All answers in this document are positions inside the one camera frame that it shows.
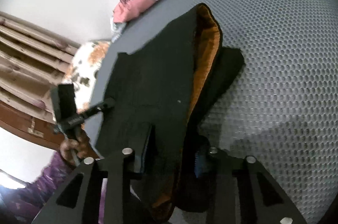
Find black pants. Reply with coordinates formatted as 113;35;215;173
95;3;244;223

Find floral white orange cushion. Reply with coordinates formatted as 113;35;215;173
61;40;111;112

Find left hand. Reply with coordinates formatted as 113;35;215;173
60;130;92;166

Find grey textured mattress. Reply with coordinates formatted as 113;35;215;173
92;0;337;223

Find white blue striped cloth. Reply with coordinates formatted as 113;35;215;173
110;16;128;43

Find brown wooden furniture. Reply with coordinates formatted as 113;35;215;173
0;102;100;160

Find beige brown curtain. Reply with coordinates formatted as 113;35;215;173
1;12;78;123

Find purple sleeved left forearm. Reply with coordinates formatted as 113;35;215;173
0;151;103;224

